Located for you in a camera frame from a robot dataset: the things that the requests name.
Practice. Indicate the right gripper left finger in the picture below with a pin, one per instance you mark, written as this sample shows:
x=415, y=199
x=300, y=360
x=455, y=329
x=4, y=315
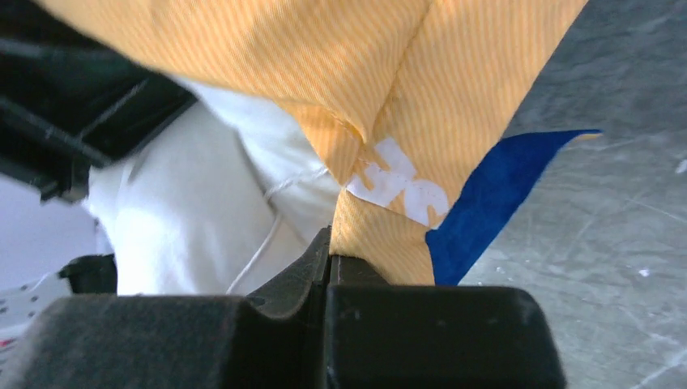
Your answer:
x=271, y=338

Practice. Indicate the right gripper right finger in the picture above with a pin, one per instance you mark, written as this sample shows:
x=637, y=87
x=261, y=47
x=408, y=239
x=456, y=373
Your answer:
x=379, y=335

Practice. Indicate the yellow and blue pillowcase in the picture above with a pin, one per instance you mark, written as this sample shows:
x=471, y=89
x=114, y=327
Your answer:
x=401, y=100

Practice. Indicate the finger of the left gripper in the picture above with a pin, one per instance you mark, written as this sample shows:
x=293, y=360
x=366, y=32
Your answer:
x=69, y=104

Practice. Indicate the white pillow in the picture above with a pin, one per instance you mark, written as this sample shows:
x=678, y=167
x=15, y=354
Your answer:
x=221, y=201

